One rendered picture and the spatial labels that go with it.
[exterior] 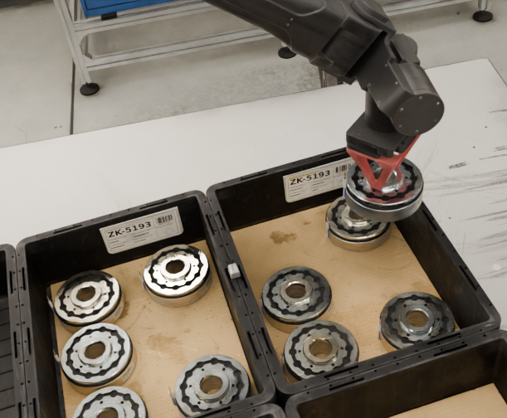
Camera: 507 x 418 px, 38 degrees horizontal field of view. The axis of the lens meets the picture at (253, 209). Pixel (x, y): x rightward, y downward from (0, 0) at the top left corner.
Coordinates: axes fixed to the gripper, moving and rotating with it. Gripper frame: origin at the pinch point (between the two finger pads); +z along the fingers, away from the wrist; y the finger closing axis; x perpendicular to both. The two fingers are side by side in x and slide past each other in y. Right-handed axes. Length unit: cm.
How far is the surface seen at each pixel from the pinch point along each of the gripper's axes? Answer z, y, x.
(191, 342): 22.1, -24.7, 17.4
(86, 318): 19.4, -30.9, 31.9
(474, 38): 105, 188, 55
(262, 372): 11.6, -28.3, 1.2
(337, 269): 21.6, -2.2, 6.0
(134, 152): 36, 14, 67
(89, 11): 75, 95, 173
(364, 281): 21.4, -2.3, 1.2
